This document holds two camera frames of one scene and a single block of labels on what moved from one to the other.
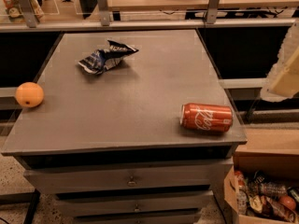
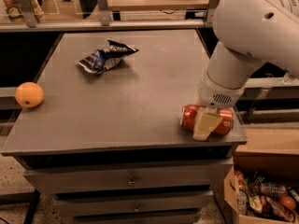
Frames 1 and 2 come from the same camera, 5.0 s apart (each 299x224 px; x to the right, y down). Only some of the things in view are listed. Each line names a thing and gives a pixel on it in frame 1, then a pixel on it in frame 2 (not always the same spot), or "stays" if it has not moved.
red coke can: x=206 y=117 stays
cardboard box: x=274 y=166 stays
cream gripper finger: x=282 y=82 → x=206 y=119
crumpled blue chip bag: x=103 y=60 stays
